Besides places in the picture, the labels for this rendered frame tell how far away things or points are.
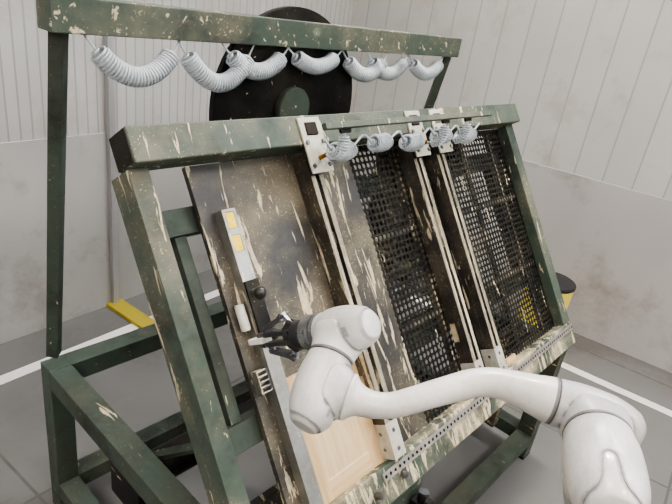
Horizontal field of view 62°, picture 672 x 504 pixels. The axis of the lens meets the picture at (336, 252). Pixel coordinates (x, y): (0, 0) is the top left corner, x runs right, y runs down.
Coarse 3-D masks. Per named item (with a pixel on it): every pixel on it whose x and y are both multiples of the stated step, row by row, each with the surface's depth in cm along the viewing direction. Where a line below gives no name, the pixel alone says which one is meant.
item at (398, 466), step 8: (568, 328) 298; (560, 336) 290; (544, 344) 278; (552, 344) 283; (536, 352) 270; (528, 360) 264; (520, 368) 257; (480, 400) 231; (464, 408) 223; (472, 408) 226; (456, 416) 218; (464, 416) 222; (448, 424) 214; (456, 424) 217; (440, 432) 210; (424, 440) 203; (432, 440) 206; (416, 448) 199; (424, 448) 202; (408, 456) 196; (416, 456) 198; (400, 464) 192; (384, 472) 187; (392, 472) 189; (384, 480) 186
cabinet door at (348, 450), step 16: (352, 368) 191; (288, 384) 171; (352, 416) 187; (304, 432) 172; (336, 432) 181; (352, 432) 185; (368, 432) 190; (320, 448) 175; (336, 448) 179; (352, 448) 184; (368, 448) 188; (320, 464) 174; (336, 464) 178; (352, 464) 182; (368, 464) 187; (320, 480) 172; (336, 480) 177; (352, 480) 181; (336, 496) 175
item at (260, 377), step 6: (252, 372) 164; (258, 372) 163; (264, 372) 166; (252, 378) 165; (258, 378) 163; (264, 378) 167; (258, 384) 163; (264, 384) 166; (270, 384) 165; (258, 390) 164; (264, 390) 166; (270, 390) 165
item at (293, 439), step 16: (224, 224) 164; (224, 240) 166; (240, 256) 166; (240, 272) 164; (240, 288) 166; (256, 336) 166; (256, 352) 167; (272, 368) 166; (272, 384) 165; (272, 400) 167; (288, 400) 167; (288, 416) 166; (288, 432) 165; (288, 448) 167; (304, 448) 168; (304, 464) 167; (304, 480) 166; (304, 496) 166; (320, 496) 169
